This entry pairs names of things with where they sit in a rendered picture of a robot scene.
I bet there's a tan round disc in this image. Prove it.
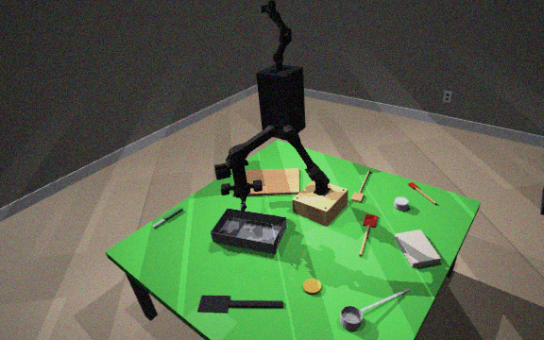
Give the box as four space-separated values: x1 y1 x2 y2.
303 279 321 295

